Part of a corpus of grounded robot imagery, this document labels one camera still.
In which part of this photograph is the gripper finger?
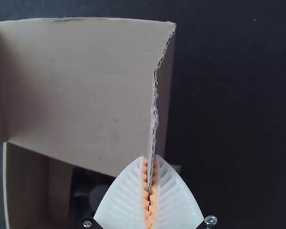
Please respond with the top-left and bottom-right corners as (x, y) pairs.
(82, 156), (151, 229)
(149, 154), (218, 229)

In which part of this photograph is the black mat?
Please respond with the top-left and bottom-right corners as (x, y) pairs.
(0, 0), (286, 229)

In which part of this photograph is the cardboard box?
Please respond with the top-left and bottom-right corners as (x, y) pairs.
(0, 16), (182, 229)

